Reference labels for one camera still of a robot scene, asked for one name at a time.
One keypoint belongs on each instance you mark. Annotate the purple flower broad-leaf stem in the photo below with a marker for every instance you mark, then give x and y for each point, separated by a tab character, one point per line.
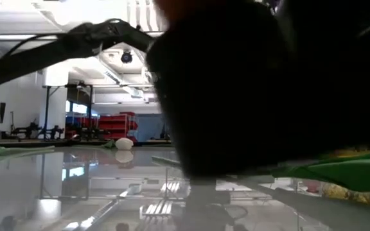
348	173

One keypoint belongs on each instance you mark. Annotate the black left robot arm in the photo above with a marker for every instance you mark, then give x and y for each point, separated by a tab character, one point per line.
43	56

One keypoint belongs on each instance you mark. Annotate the black background robot arm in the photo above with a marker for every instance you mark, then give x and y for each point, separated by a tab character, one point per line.
27	131
54	132

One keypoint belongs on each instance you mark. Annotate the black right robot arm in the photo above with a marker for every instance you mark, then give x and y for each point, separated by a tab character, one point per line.
348	80

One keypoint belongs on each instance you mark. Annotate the yellow textured glass vase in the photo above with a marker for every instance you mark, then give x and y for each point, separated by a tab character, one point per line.
352	152

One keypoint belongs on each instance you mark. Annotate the black ceiling spot lamp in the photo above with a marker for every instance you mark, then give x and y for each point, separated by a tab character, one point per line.
126	57

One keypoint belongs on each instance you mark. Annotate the red storage shelf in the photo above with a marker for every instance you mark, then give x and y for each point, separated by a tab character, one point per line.
117	126

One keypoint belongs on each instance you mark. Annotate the white artificial tulip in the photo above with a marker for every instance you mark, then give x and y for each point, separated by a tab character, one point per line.
124	143

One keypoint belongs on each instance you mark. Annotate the black crossbar with light strip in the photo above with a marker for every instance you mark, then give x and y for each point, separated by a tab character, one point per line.
11	37

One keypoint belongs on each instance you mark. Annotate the white ceiling duct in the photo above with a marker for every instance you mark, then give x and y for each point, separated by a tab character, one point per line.
111	75

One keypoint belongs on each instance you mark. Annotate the black background rig frame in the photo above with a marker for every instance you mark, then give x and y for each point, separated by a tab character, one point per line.
47	112

